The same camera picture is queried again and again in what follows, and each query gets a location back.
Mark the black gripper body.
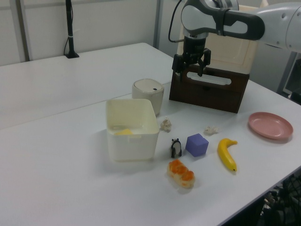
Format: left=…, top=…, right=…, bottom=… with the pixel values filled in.
left=180, top=36, right=212, bottom=66

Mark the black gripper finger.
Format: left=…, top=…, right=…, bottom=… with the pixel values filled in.
left=197, top=48, right=212, bottom=77
left=172, top=54, right=187, bottom=82

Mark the yellow foam cube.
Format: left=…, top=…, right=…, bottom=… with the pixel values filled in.
left=114, top=128, right=134, bottom=136

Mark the dark wooden drawer box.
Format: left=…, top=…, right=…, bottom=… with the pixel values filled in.
left=168, top=65, right=250, bottom=114

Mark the purple cube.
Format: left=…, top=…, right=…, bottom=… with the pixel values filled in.
left=185, top=133, right=209, bottom=158

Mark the cream open plastic box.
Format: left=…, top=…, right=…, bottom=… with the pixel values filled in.
left=105, top=98, right=160, bottom=162

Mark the small cream trash can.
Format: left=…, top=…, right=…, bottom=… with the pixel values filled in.
left=131, top=79, right=165, bottom=117

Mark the crumpled white paper ball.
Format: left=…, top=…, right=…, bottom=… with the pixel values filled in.
left=203, top=125, right=222, bottom=136
left=160, top=116, right=174, bottom=132

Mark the panda figurine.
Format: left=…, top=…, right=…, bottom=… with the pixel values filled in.
left=170, top=138, right=182, bottom=159

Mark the pink plate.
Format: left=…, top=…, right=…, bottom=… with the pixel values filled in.
left=248, top=112, right=294, bottom=140

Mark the yellow toy banana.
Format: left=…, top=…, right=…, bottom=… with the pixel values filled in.
left=217, top=138, right=238, bottom=173

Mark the toy bread with orange topping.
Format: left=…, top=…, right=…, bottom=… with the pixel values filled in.
left=166, top=159, right=196, bottom=189

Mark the black pole stand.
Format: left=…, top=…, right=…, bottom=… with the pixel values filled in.
left=63, top=0, right=80, bottom=59

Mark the black mesh chair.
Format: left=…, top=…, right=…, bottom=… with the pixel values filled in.
left=258, top=166, right=301, bottom=226

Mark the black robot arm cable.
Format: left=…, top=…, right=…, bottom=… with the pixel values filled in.
left=167, top=0, right=185, bottom=44

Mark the grey metal post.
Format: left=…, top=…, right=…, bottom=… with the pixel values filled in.
left=153, top=0, right=163, bottom=49
left=15, top=0, right=32, bottom=62

